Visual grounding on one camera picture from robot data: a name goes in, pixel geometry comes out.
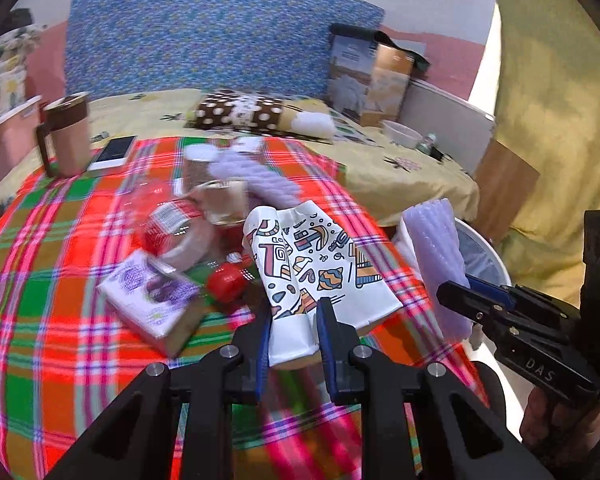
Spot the brown polka dot pillow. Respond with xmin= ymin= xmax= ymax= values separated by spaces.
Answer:
xmin=185 ymin=89 xmax=337 ymax=143

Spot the white smartphone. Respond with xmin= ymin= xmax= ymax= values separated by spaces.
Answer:
xmin=87 ymin=136 xmax=136 ymax=172

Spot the person's right hand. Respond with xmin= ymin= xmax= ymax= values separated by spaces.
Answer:
xmin=519 ymin=387 xmax=600 ymax=462

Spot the black bag on bundle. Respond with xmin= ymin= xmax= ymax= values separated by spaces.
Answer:
xmin=0 ymin=9 xmax=33 ymax=36

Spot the white round trash bin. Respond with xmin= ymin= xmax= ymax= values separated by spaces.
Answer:
xmin=392 ymin=216 xmax=513 ymax=351

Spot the wooden board panel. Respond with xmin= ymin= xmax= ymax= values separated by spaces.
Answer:
xmin=471 ymin=140 xmax=540 ymax=245

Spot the brown cardboard package box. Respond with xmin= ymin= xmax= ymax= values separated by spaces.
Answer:
xmin=325 ymin=23 xmax=430 ymax=127

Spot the clear plastic bottle red label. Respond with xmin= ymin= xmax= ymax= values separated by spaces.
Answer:
xmin=123 ymin=179 xmax=242 ymax=274

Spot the clear plastic cup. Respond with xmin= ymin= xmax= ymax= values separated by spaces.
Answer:
xmin=192 ymin=179 xmax=249 ymax=226

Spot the purple white tissue box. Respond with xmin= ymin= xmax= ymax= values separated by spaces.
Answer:
xmin=97 ymin=249 xmax=207 ymax=359

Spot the white plastic bowl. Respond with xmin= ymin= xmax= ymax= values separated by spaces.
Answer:
xmin=381 ymin=120 xmax=422 ymax=148

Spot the pink bedside box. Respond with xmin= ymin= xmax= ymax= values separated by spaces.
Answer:
xmin=0 ymin=96 xmax=41 ymax=182

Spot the blue patterned headboard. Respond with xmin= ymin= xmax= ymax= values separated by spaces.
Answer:
xmin=65 ymin=0 xmax=385 ymax=99

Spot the pineapple print bundle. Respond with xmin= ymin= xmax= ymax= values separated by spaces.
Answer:
xmin=0 ymin=24 xmax=42 ymax=117

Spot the brown mug with handle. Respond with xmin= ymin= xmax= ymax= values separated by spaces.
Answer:
xmin=35 ymin=92 xmax=92 ymax=178

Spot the white patterned paper bag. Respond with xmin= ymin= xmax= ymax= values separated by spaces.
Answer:
xmin=242 ymin=200 xmax=401 ymax=370

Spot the small green bottle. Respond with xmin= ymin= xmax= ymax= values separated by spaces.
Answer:
xmin=416 ymin=132 xmax=437 ymax=155

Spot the yellow pineapple bed sheet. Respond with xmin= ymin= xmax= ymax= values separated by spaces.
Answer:
xmin=0 ymin=89 xmax=480 ymax=226

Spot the red bottle cap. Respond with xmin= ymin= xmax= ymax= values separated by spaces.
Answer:
xmin=206 ymin=262 xmax=249 ymax=304

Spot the white side cabinet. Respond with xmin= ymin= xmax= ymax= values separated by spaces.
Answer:
xmin=399 ymin=79 xmax=495 ymax=176

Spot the red green plaid cloth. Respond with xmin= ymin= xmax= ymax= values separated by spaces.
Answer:
xmin=0 ymin=138 xmax=483 ymax=479

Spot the yellow green curtain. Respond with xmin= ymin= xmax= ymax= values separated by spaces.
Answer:
xmin=495 ymin=0 xmax=600 ymax=304

